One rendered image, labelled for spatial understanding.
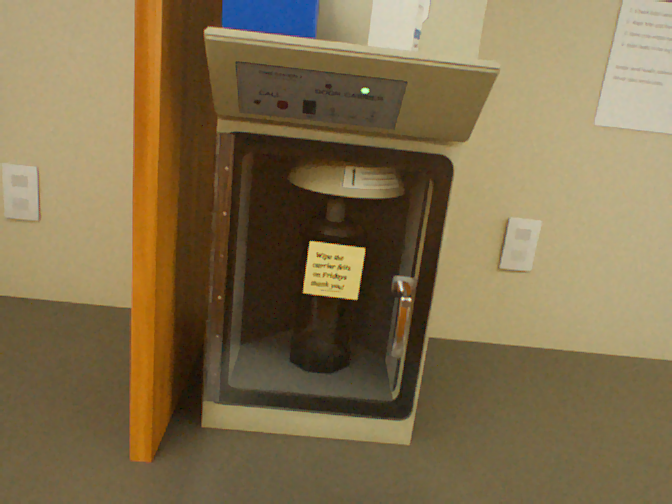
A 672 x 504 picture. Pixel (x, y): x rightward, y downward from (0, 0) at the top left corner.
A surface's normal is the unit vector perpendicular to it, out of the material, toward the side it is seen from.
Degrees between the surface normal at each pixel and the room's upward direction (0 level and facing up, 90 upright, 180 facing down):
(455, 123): 135
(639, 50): 90
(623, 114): 90
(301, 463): 0
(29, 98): 90
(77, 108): 90
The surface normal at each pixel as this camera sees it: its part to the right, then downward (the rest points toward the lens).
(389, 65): -0.07, 0.89
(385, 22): -0.27, 0.27
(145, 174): 0.01, 0.31
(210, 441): 0.11, -0.95
